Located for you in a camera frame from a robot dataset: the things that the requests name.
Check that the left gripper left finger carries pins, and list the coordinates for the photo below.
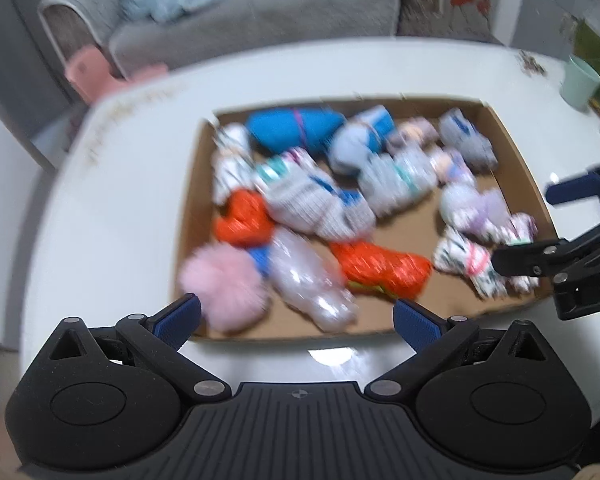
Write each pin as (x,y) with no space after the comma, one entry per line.
(154,342)

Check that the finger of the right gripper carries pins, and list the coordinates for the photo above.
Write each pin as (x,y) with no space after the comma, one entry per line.
(549,257)
(574,188)

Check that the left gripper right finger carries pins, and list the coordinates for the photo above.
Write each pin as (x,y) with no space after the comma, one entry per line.
(437,342)

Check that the pink fluffy sock bundle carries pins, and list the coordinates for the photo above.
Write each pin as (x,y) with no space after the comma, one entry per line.
(232,292)

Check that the white lilac sock bundle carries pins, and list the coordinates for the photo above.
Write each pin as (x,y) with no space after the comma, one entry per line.
(485,219)

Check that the clear plastic bag bundle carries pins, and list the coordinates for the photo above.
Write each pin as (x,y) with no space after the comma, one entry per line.
(310,284)

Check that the orange plastic bag bundle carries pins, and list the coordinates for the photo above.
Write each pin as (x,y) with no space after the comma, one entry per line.
(245,222)

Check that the grey blue sock roll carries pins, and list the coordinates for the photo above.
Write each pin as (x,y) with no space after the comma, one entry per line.
(457,132)

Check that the grey mint sock roll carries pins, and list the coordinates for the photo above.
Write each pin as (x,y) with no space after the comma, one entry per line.
(393,183)

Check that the pink lilac sock roll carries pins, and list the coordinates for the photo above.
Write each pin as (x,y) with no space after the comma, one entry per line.
(414,131)

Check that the white sock roll beige band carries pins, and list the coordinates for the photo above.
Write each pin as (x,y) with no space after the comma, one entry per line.
(232,162)

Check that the grey striped sock roll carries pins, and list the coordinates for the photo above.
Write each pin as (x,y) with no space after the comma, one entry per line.
(313,206)

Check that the white and blue sock roll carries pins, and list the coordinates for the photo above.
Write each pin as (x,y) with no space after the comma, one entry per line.
(358,139)

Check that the white teal sock roll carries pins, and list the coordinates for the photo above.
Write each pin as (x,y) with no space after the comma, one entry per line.
(278,166)

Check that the blue sock roll pink band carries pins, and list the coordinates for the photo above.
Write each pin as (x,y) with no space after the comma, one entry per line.
(278,130)

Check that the white grey sock bundle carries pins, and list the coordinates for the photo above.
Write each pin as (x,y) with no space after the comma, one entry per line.
(449,166)

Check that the mint green cup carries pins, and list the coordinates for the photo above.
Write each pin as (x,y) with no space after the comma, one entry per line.
(580,83)

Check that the pile of seed shells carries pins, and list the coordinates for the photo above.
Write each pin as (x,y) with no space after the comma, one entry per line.
(529,65)

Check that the brown cardboard tray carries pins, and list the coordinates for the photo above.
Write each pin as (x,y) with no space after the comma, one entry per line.
(416,229)

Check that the grey sideboard cabinet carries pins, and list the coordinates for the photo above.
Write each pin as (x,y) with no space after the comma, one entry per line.
(549,27)

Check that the grey cabinet with girl sticker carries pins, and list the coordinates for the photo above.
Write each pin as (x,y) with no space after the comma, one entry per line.
(470,20)

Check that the pink plastic child stool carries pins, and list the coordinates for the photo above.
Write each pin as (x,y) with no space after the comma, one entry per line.
(92,76)

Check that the grey quilted sofa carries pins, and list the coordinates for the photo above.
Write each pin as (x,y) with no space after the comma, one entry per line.
(225,27)

